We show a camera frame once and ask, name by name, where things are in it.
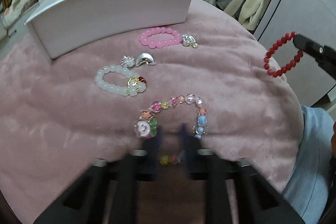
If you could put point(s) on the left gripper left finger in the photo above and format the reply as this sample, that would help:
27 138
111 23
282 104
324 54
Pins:
150 162

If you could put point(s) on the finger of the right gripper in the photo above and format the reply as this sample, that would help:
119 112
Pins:
323 55

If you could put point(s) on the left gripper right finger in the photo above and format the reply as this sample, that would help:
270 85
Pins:
194 161

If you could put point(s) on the silver moon star brooch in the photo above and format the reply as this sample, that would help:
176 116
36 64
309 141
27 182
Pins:
143 59

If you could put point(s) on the silver heart charm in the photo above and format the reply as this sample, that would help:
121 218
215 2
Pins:
189 41

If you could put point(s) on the pink plush blanket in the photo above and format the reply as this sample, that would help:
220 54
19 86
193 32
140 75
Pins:
56 119

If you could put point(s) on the cream fleece coat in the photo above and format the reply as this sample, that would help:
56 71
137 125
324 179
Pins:
251 13

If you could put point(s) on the light blue trousers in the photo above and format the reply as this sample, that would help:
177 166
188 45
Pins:
310 182

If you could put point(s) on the white storage box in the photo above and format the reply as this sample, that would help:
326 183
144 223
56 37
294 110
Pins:
61 26

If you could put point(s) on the white drawer cabinet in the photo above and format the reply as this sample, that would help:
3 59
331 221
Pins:
17 30

